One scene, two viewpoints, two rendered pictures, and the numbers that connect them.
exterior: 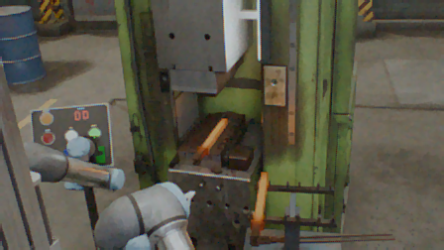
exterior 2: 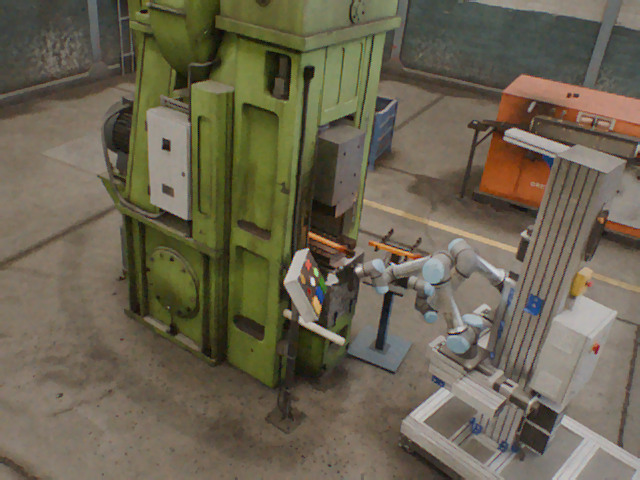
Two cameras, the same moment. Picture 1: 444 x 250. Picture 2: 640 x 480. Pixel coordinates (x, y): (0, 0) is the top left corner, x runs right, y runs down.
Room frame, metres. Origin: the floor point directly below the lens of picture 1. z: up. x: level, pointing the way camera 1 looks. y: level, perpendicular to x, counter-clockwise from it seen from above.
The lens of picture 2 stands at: (1.19, 3.55, 3.09)
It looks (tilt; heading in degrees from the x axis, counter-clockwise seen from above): 31 degrees down; 283
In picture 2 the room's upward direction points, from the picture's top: 6 degrees clockwise
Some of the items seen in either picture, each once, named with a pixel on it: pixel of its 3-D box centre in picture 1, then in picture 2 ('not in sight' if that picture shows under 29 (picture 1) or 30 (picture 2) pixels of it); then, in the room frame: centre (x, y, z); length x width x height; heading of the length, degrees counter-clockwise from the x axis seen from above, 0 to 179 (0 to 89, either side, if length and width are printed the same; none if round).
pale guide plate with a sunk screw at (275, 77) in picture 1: (275, 85); not in sight; (1.85, -0.24, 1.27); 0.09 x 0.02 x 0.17; 71
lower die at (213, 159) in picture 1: (214, 136); (312, 243); (2.03, 0.03, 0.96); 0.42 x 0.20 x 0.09; 161
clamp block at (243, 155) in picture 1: (241, 157); (345, 243); (1.82, -0.09, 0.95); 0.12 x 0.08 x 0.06; 161
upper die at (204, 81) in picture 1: (209, 64); (317, 194); (2.03, 0.03, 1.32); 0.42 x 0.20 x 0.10; 161
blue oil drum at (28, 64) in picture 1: (15, 45); not in sight; (5.98, 2.58, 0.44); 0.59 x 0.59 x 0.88
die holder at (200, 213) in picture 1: (228, 184); (312, 273); (2.02, -0.02, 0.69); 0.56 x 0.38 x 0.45; 161
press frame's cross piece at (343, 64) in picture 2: not in sight; (312, 70); (2.15, -0.06, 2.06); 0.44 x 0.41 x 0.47; 161
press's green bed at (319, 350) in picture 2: not in sight; (306, 325); (2.02, -0.02, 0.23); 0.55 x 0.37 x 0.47; 161
